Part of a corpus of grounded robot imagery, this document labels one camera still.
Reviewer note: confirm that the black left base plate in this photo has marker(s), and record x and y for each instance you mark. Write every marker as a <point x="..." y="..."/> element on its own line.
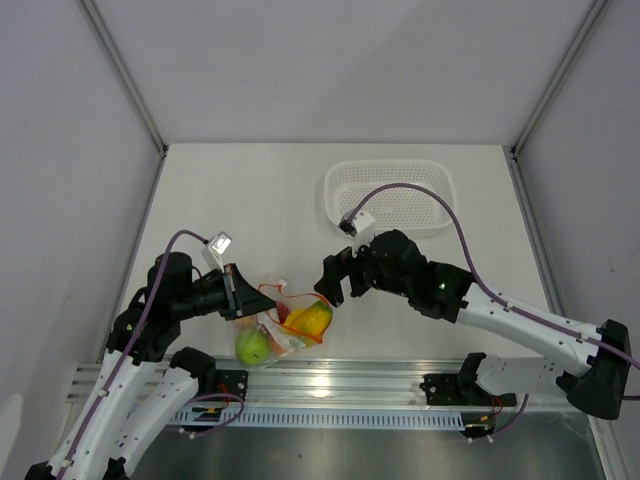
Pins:
<point x="231" y="381"/>

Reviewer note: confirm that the red grape bunch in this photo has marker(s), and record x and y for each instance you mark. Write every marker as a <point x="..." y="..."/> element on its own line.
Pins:
<point x="283" y="312"/>

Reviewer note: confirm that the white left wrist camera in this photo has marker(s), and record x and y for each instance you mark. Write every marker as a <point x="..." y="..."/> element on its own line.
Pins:
<point x="214" y="249"/>

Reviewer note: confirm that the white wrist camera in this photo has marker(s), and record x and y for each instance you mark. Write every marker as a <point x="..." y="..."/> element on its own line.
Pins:
<point x="214" y="249"/>
<point x="360" y="227"/>

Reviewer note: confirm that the clear zip bag orange zipper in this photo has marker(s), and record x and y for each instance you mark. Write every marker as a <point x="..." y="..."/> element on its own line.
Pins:
<point x="267" y="322"/>

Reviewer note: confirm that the green apple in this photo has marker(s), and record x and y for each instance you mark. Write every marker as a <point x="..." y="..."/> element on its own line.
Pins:
<point x="252" y="347"/>

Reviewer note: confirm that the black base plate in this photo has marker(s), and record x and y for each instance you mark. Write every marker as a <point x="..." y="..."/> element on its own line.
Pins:
<point x="445" y="390"/>
<point x="231" y="381"/>

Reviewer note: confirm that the orange with green leaf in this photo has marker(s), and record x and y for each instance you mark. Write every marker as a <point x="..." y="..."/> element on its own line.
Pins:
<point x="245" y="322"/>

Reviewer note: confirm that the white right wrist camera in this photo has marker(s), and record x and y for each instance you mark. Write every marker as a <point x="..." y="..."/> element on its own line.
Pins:
<point x="360" y="227"/>

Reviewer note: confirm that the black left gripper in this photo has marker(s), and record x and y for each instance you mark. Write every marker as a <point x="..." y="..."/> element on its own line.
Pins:
<point x="242" y="298"/>

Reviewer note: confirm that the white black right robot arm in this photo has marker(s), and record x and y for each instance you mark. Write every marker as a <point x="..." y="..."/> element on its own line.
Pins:
<point x="587" y="364"/>

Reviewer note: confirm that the red orange peach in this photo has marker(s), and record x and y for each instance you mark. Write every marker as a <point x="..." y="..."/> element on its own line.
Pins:
<point x="281" y="346"/>

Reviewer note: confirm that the white slotted cable duct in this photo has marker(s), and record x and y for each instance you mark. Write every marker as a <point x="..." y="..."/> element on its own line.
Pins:
<point x="412" y="419"/>

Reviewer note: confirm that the aluminium mounting rail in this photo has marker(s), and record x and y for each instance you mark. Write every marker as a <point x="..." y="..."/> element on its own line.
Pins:
<point x="339" y="383"/>

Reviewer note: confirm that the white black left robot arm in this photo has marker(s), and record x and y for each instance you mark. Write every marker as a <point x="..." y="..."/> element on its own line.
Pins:
<point x="113" y="431"/>

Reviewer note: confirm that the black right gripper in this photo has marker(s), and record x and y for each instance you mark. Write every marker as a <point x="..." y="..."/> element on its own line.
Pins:
<point x="335" y="268"/>

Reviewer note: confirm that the white perforated plastic basket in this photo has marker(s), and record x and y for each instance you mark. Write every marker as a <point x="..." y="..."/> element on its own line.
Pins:
<point x="417" y="214"/>

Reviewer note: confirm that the green yellow mango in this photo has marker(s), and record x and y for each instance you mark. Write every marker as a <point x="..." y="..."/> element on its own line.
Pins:
<point x="313" y="320"/>

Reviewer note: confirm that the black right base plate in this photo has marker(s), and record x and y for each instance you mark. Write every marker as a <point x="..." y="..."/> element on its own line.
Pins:
<point x="445" y="390"/>

